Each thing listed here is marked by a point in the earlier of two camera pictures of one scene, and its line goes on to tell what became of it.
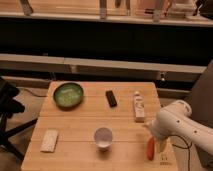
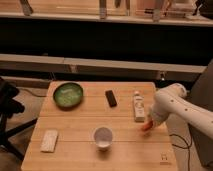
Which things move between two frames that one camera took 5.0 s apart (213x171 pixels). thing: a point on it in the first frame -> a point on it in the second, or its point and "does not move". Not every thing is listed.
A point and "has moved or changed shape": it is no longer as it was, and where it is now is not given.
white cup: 103,136 does not move
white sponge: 49,141 does not move
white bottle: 139,107 does not move
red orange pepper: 151,148 has moved or changed shape
